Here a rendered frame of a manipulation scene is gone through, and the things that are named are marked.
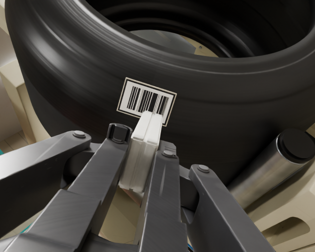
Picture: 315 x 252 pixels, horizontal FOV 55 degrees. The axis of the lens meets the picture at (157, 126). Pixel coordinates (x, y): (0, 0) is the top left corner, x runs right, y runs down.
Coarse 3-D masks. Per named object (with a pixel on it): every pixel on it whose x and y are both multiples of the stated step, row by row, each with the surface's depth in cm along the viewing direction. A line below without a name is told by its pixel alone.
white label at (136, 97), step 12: (132, 84) 34; (144, 84) 34; (120, 96) 34; (132, 96) 34; (144, 96) 34; (156, 96) 34; (168, 96) 34; (120, 108) 35; (132, 108) 34; (144, 108) 34; (156, 108) 34; (168, 108) 34
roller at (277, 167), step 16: (288, 128) 36; (272, 144) 37; (288, 144) 35; (304, 144) 35; (256, 160) 40; (272, 160) 37; (288, 160) 35; (304, 160) 34; (240, 176) 45; (256, 176) 41; (272, 176) 38; (240, 192) 45; (256, 192) 43
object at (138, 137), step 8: (144, 112) 21; (144, 120) 19; (136, 128) 18; (144, 128) 18; (136, 136) 16; (144, 136) 17; (136, 144) 16; (128, 152) 16; (136, 152) 16; (128, 160) 16; (136, 160) 16; (128, 168) 16; (136, 168) 16; (120, 176) 16; (128, 176) 16; (120, 184) 16; (128, 184) 16
